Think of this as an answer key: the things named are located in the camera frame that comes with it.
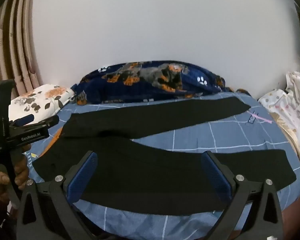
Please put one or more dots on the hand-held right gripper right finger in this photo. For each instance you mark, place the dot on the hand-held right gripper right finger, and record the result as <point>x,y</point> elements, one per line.
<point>217,176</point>

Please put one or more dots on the pink beige curtain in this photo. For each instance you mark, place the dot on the pink beige curtain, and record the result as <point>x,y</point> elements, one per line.
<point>17,42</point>

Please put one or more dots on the blue checked bedsheet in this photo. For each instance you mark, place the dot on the blue checked bedsheet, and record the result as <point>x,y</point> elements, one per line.
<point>215,135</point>

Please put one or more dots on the black pants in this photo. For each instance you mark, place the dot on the black pants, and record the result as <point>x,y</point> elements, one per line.
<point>140,172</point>

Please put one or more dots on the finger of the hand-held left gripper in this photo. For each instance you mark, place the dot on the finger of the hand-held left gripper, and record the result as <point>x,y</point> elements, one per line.
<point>25,119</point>
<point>45,123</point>

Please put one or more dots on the white floral pillow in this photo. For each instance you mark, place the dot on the white floral pillow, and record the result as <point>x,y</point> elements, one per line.
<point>40,97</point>

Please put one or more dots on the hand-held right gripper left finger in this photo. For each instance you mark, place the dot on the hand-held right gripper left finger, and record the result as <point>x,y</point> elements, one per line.
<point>82,178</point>

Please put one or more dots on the person's left hand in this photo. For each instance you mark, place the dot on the person's left hand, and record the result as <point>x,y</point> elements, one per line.
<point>22,167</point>

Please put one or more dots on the white patterned quilt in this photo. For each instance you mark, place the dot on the white patterned quilt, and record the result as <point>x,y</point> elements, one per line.
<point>287,110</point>

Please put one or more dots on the navy printed blanket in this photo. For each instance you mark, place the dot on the navy printed blanket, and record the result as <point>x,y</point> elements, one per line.
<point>140,87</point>

